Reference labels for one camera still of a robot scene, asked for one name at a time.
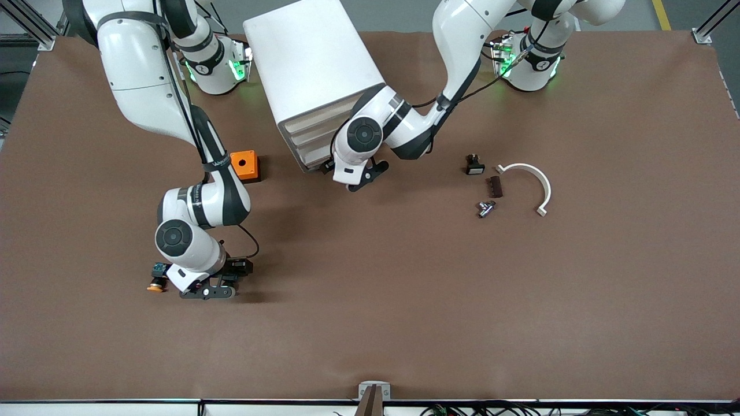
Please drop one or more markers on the chrome metal valve fitting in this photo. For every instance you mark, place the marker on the chrome metal valve fitting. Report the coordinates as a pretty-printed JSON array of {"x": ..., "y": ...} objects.
[{"x": 484, "y": 210}]

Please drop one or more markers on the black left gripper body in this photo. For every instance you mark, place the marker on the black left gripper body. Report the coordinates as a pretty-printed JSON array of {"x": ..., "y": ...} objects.
[{"x": 328, "y": 167}]

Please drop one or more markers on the orange box with round hole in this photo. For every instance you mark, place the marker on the orange box with round hole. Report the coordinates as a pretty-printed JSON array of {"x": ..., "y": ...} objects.
[{"x": 237, "y": 170}]

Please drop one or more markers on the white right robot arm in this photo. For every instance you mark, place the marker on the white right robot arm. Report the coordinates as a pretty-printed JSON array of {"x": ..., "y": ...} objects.
[{"x": 139, "y": 75}]

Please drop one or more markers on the black switch with white cap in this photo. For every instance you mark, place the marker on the black switch with white cap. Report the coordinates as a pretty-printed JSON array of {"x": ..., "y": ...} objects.
[{"x": 475, "y": 168}]

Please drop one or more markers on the yellow mushroom push button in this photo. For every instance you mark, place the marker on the yellow mushroom push button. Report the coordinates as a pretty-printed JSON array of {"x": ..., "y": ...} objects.
[{"x": 156, "y": 286}]

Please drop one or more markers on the aluminium frame post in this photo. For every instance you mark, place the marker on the aluminium frame post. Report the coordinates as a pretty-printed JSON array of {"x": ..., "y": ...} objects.
[
  {"x": 46, "y": 42},
  {"x": 702, "y": 36}
]

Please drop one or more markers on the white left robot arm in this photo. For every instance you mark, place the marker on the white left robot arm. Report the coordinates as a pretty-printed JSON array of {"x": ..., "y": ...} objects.
[{"x": 462, "y": 34}]

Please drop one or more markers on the white plastic drawer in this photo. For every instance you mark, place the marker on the white plastic drawer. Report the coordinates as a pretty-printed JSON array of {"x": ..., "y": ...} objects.
[
  {"x": 318, "y": 155},
  {"x": 312, "y": 119},
  {"x": 312, "y": 132},
  {"x": 315, "y": 142}
]

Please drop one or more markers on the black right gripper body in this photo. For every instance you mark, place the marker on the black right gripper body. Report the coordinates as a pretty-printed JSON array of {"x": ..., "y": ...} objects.
[{"x": 237, "y": 267}]

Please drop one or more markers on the white drawer cabinet housing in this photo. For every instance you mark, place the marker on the white drawer cabinet housing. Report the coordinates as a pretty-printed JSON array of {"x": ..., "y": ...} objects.
[{"x": 306, "y": 52}]

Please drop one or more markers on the white table edge rail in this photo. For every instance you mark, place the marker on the white table edge rail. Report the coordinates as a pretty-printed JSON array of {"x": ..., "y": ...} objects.
[{"x": 115, "y": 409}]

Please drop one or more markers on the brown table cover sheet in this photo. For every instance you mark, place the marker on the brown table cover sheet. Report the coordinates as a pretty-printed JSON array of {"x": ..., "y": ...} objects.
[{"x": 404, "y": 300}]

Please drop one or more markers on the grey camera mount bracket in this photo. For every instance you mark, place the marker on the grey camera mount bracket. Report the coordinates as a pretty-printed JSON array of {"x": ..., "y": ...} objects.
[{"x": 374, "y": 398}]

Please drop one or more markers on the dark brown terminal block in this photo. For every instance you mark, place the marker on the dark brown terminal block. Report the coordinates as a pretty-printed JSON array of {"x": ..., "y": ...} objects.
[{"x": 496, "y": 187}]

